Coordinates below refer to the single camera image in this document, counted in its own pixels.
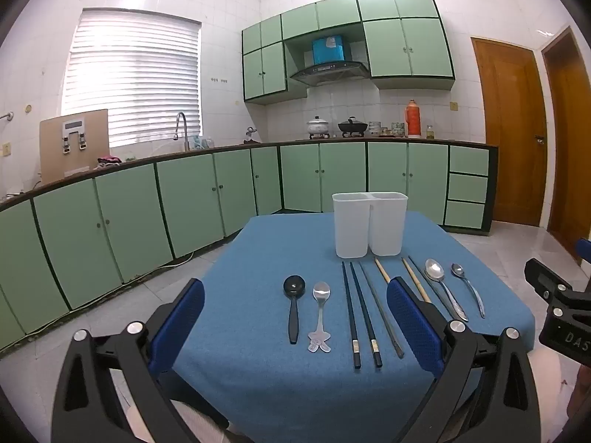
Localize plain wooden door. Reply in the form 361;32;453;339
541;26;591;266

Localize wooden door with handle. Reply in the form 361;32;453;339
471;37;548;228

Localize green drawer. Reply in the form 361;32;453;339
445;200;485;226
450;146;489;176
447;173;488;204

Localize metal kitchen faucet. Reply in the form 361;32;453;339
174;111;190;152

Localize white two-compartment utensil holder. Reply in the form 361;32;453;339
332;191;409;259

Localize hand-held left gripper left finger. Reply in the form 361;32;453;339
53;278;232;443

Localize black wok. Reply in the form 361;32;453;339
338;117;369;135

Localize green base cabinets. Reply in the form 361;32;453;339
0;143;499;351

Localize black chopstick with gold band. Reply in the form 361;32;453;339
349;262;383;368
342;261;362;370

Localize green wall cabinets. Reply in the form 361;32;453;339
241;0;455;104

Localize large silver spoon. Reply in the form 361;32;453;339
424;258;469;322

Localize cardboard box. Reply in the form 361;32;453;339
39;109;110;185

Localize silver spoon with figure handle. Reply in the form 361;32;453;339
307;281;332;354

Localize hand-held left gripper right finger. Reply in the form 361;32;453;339
387;277;542;443

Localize dark kitchen countertop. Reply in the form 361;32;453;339
0;136;499;213

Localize black plastic spoon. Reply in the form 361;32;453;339
283;275;306;344

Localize orange thermos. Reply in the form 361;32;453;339
405;99;422;138

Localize grey metal chopstick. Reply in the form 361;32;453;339
408;255;462;321
359;262;405;359

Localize black range hood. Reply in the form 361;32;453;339
290;61;370;86

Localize person's right forearm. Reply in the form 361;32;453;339
567;365;591;423

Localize blue tablecloth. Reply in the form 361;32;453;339
171;212;536;443

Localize white window blind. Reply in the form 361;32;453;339
62;8;203;148

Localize small silver spoon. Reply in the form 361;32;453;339
451;263;486;319

